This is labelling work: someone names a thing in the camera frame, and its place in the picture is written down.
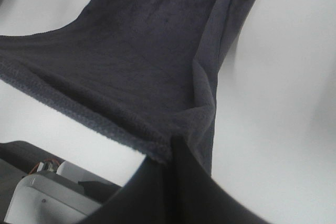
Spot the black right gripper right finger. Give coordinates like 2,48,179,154
171,136,268,223

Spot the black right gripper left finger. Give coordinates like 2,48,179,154
86,158,173,223

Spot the dark grey towel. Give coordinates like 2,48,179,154
1,0,255,172

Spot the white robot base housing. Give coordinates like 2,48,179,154
0,141,124,224

